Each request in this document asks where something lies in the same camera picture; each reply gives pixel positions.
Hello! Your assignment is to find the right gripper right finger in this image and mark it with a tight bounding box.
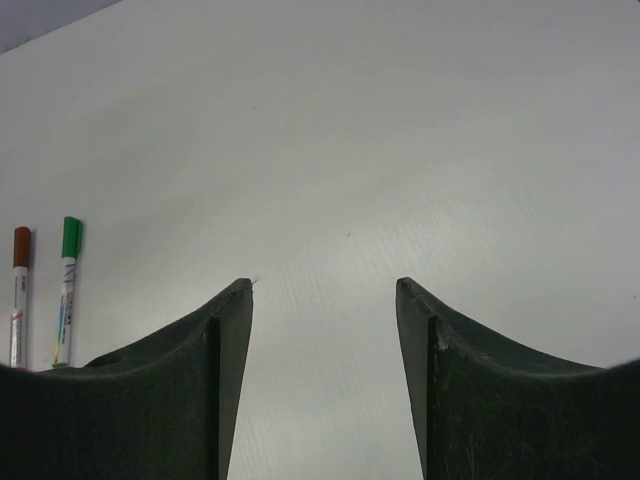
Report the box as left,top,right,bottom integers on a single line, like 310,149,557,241
395,278,639,479

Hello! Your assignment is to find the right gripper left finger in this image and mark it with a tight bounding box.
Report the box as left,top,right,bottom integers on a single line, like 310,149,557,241
1,279,253,480

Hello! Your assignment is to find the green-end white marker pen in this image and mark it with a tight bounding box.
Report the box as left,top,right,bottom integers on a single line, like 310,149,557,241
51,215,85,370

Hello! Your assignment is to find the green pen cap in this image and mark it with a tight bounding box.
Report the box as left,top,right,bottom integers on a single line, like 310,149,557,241
61,216,84,259

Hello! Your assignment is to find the red-end marker pen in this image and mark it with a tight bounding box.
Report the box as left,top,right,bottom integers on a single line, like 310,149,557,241
8,225,33,370

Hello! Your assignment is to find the brown pen cap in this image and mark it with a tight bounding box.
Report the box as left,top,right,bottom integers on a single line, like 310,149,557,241
13,226,32,268

